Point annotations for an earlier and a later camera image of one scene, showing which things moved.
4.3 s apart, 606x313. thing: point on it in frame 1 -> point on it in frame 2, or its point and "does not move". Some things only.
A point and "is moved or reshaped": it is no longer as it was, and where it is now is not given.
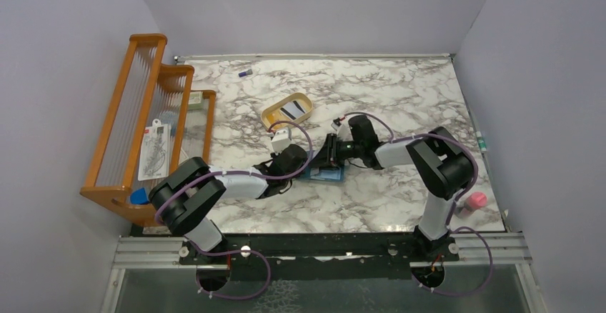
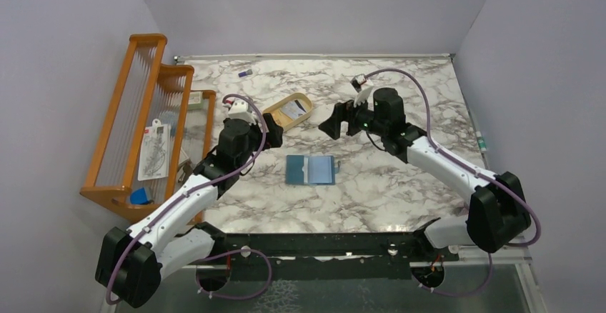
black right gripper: [327, 154] -> [342, 112]
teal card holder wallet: [324, 174] is moved or reshaped
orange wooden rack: [154, 124] does not move
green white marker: [479, 135] does not move
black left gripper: [276, 156] -> [273, 138]
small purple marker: [244, 73] does not move
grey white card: [291, 109] does not move
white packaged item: [155, 158] does not move
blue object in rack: [139, 196] does not move
